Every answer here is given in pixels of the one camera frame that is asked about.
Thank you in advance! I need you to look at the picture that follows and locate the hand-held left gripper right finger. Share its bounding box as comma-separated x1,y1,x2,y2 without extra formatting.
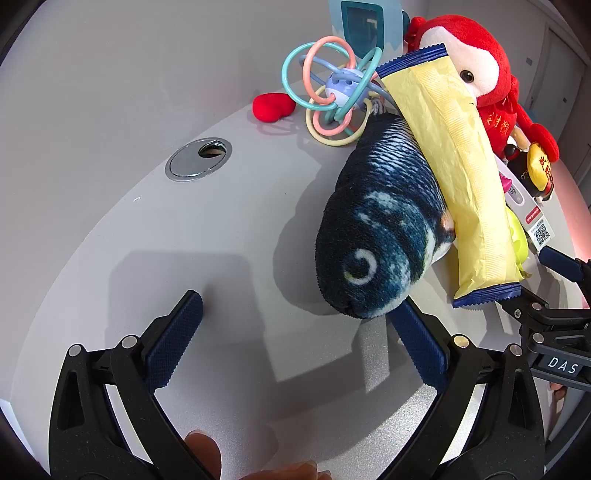
392,300,548,480

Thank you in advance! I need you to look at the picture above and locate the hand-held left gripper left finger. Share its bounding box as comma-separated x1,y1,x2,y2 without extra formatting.
48,290,218,480

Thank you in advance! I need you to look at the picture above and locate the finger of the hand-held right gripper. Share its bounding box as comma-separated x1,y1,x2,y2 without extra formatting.
493,289,591,332
539,246,591,285

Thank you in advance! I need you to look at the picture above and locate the blue plush fish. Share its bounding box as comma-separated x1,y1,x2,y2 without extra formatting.
315,113,458,319

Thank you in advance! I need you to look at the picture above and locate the yellow snack packet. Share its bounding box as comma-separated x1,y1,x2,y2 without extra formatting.
375,42,532,311

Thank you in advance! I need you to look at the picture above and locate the person's left hand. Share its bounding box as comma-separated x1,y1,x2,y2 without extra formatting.
184,429,332,480

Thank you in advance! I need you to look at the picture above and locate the yellow-green plastic toy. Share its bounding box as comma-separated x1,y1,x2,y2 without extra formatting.
505,205,529,280

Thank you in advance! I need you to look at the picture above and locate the white labelled plastic stick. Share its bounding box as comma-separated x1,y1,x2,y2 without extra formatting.
496,159,555,252

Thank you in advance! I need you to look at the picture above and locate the black doll yellow badge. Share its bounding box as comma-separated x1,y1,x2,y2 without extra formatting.
501,134,555,202

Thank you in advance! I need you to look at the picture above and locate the red plush toy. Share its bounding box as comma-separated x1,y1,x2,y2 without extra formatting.
404,15,560,188

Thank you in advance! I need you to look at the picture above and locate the red plush heart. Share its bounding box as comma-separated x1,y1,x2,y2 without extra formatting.
252,92,297,123

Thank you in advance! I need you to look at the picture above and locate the light blue plastic box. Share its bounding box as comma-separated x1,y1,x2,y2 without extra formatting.
329,0,411,54

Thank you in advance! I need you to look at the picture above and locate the silver cable grommet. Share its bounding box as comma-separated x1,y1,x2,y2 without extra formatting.
165,137,232,181

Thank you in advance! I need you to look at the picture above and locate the colourful ring rattle toy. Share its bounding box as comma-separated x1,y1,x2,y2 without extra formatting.
281,36,384,147

